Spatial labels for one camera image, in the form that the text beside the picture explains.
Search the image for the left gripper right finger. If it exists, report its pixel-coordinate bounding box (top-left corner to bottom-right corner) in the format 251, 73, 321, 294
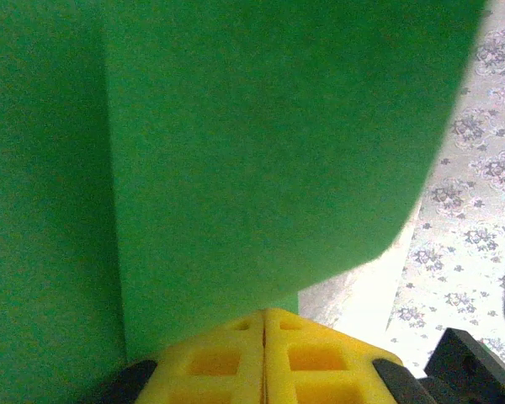
263, 308, 437, 404

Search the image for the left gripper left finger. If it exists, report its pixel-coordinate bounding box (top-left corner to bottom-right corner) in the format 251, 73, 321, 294
103, 310, 265, 404

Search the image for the green cloth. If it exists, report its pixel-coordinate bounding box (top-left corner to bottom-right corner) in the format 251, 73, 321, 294
0, 0, 489, 367

